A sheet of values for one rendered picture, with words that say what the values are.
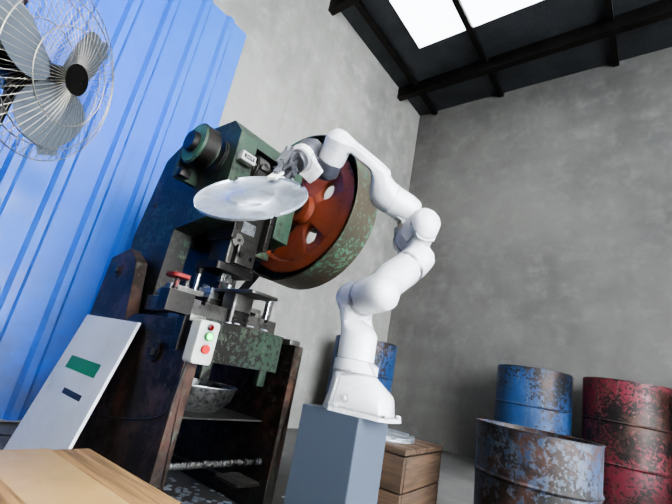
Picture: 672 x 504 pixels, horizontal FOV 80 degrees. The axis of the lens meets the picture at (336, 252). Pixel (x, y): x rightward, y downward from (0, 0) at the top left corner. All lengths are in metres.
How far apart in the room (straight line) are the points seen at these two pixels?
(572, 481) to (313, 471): 0.83
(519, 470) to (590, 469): 0.21
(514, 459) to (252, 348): 0.98
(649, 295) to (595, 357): 0.71
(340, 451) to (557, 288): 3.67
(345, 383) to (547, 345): 3.45
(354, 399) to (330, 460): 0.16
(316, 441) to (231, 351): 0.55
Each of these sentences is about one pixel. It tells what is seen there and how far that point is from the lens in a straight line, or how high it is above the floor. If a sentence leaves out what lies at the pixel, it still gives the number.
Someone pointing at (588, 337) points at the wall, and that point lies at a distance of 4.40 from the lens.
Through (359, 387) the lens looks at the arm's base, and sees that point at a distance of 1.13.
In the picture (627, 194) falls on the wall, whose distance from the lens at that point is 4.81.
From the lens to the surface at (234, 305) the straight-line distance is 1.62.
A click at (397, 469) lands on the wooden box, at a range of 1.48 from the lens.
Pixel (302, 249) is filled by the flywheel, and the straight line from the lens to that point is 2.04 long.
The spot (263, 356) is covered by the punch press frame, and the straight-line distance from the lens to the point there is 1.66.
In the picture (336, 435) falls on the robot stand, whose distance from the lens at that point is 1.12.
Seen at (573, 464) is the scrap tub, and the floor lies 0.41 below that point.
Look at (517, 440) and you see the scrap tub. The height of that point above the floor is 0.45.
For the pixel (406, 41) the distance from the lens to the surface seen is 5.29.
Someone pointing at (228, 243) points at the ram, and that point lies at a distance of 1.72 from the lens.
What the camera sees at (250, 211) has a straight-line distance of 0.98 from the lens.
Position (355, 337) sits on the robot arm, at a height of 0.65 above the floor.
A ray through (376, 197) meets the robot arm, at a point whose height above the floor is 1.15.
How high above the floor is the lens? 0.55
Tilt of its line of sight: 16 degrees up
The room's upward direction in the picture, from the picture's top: 11 degrees clockwise
